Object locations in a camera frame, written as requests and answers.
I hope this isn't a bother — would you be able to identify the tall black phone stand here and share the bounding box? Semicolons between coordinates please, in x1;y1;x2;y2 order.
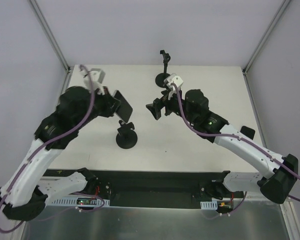
155;50;171;88

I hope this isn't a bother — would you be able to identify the black smartphone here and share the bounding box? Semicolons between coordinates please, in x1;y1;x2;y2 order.
240;125;256;140
113;90;133;124

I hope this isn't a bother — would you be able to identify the short black phone stand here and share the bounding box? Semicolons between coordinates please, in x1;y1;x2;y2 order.
115;120;138;150

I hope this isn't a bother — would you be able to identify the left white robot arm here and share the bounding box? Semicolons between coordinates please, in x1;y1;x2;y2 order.
0;86;123;222

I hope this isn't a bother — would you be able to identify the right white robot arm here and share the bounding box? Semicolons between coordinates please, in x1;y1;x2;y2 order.
146;89;299;204

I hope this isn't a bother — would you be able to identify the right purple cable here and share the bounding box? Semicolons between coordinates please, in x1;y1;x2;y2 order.
170;83;300;201

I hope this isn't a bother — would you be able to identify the purple cable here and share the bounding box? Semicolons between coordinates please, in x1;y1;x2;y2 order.
170;83;300;201
0;64;96;233

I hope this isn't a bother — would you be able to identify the left aluminium frame post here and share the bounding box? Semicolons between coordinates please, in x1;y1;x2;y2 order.
27;0;74;75

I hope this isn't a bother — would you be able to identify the aluminium frame post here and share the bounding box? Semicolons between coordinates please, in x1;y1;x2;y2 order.
241;0;292;76
27;0;74;75

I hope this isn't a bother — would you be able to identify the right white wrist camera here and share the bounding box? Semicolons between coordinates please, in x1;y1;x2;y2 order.
163;73;184;89

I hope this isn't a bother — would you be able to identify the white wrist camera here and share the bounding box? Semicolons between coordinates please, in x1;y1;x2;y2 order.
163;73;184;89
81;68;106;95

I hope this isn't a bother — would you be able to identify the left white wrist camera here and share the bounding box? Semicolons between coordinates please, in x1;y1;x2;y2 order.
81;68;106;95

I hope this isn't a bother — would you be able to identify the right aluminium frame post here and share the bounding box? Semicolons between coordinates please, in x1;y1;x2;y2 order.
241;0;292;76

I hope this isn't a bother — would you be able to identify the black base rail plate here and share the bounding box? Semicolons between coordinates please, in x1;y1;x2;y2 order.
47;169;251;209

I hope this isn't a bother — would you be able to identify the left white cable duct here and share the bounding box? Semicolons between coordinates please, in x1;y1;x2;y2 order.
49;197;110;208

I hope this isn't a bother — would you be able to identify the white cable duct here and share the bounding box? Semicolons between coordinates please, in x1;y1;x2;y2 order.
49;197;110;208
200;200;218;211

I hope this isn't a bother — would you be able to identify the right white cable duct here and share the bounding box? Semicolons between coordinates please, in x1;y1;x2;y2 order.
200;200;218;211

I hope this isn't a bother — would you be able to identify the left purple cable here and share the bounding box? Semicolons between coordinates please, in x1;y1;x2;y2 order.
0;64;96;233

